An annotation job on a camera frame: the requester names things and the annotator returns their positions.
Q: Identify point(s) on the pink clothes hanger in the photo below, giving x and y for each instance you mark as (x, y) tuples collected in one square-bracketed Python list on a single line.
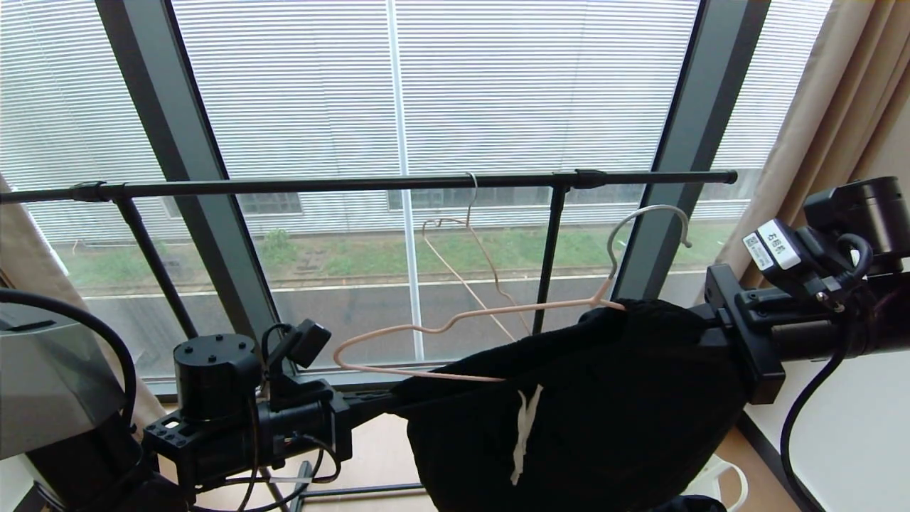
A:
[(533, 309), (473, 195)]

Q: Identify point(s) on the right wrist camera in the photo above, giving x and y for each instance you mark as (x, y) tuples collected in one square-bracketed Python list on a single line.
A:
[(775, 245)]

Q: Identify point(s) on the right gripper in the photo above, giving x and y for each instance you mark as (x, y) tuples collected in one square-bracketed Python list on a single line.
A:
[(753, 341)]

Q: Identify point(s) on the window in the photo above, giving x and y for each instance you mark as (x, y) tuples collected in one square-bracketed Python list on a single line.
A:
[(178, 107)]

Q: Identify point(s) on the beige curtain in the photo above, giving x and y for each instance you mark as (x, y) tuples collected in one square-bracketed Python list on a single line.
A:
[(839, 92), (32, 270)]

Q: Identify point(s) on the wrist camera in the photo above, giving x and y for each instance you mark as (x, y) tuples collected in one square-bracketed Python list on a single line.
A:
[(309, 341), (775, 245)]

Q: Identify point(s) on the white laundry basket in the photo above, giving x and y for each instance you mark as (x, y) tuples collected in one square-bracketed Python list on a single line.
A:
[(700, 480)]

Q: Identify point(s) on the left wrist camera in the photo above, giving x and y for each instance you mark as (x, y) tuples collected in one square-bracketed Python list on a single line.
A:
[(309, 341)]

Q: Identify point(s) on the black shorts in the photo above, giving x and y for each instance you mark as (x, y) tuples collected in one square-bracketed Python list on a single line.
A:
[(604, 398)]

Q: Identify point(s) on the black clothes rack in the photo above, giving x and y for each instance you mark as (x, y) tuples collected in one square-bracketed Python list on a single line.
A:
[(284, 186)]

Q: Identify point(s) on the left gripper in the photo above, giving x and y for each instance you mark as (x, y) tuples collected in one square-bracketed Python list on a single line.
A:
[(298, 427)]

